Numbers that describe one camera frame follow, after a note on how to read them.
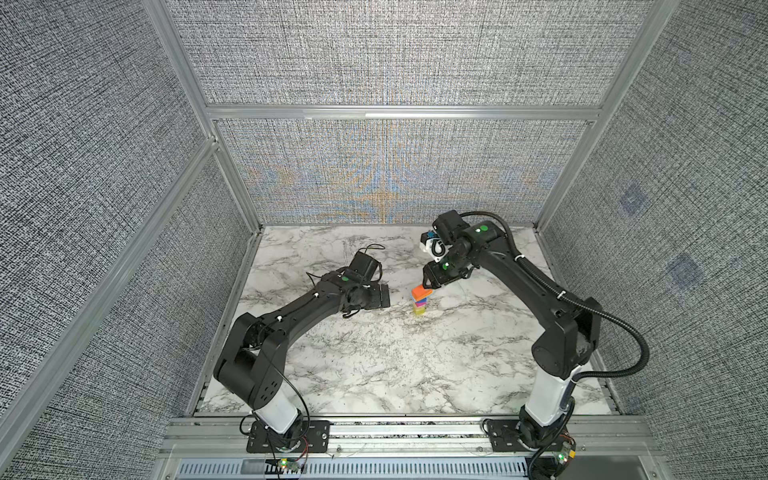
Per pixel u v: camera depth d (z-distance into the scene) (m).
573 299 0.48
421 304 0.92
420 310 0.94
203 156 0.87
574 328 0.45
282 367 0.48
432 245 0.75
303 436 0.73
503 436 0.73
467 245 0.59
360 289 0.66
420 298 0.88
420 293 0.85
